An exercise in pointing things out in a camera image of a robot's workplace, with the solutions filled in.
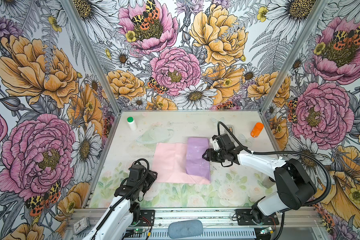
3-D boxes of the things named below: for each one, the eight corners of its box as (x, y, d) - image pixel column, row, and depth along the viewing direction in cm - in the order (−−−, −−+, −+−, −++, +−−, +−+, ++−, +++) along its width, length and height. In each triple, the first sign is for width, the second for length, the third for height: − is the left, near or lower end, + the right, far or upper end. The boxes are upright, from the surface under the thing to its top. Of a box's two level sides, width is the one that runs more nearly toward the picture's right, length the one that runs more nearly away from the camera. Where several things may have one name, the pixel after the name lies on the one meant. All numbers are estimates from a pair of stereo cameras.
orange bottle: (251, 137, 108) (256, 129, 100) (249, 131, 112) (254, 122, 104) (259, 137, 108) (265, 129, 100) (256, 131, 112) (262, 122, 104)
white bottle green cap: (130, 130, 111) (126, 121, 104) (131, 125, 114) (127, 116, 107) (136, 130, 111) (132, 121, 104) (137, 125, 114) (134, 116, 107)
